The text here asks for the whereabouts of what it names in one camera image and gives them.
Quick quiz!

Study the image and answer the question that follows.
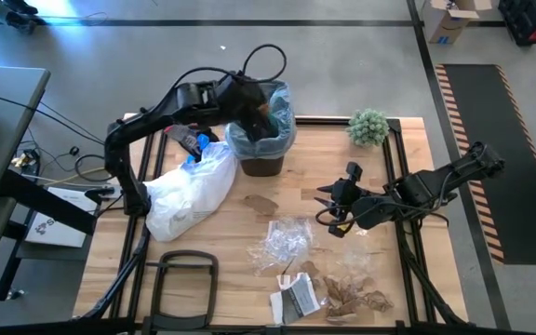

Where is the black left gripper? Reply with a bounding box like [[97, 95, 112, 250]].
[[216, 74, 278, 142]]

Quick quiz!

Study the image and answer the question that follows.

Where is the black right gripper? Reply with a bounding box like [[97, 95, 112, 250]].
[[313, 178, 370, 227]]

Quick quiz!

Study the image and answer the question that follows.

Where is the trash bin with blue liner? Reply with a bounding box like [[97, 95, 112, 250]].
[[224, 79, 297, 162]]

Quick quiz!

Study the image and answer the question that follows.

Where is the dark brown trash bin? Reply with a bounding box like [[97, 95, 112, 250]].
[[239, 155, 286, 178]]

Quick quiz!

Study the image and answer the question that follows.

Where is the clear plastic wrap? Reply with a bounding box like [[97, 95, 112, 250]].
[[248, 215, 318, 275]]

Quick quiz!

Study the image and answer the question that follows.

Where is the small brown paper scrap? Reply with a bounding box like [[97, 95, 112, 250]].
[[300, 260, 321, 279]]

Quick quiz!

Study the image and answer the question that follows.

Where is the white plastic trash bag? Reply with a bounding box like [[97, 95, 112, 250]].
[[144, 141, 239, 243]]

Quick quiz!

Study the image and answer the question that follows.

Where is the white grey printed packet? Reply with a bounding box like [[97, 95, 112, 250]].
[[270, 272, 321, 326]]

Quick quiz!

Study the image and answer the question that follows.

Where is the black glove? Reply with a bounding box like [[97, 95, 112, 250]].
[[188, 124, 221, 143]]

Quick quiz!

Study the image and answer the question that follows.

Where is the blue glove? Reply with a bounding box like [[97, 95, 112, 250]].
[[184, 133, 209, 165]]

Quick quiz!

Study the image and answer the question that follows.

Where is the grey red work glove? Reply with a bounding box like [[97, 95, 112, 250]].
[[163, 123, 204, 162]]

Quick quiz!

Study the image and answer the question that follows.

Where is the small green potted plant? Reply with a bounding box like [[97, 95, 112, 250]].
[[345, 108, 391, 148]]

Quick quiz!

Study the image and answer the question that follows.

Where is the black hazard striped floor mat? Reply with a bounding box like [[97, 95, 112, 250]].
[[434, 63, 536, 266]]

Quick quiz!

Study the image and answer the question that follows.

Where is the cardboard box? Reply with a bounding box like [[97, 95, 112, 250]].
[[422, 0, 493, 46]]

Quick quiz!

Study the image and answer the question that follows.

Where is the white box with logo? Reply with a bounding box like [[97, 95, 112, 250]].
[[24, 185, 100, 248]]

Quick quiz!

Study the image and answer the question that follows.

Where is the power strip with plugs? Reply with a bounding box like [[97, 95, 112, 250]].
[[10, 148, 41, 176]]

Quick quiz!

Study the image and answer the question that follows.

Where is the person's leg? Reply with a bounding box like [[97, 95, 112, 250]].
[[0, 0, 48, 34]]

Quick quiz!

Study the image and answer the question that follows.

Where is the black red tool crate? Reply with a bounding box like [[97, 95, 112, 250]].
[[498, 0, 536, 47]]

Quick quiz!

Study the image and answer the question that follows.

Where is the dark brown bin lid frame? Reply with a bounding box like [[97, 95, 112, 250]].
[[149, 249, 221, 331]]

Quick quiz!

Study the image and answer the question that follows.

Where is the thin black cable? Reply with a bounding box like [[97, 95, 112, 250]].
[[0, 87, 111, 148]]

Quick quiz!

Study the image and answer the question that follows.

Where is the yellow floor cable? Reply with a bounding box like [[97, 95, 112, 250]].
[[39, 165, 113, 188]]

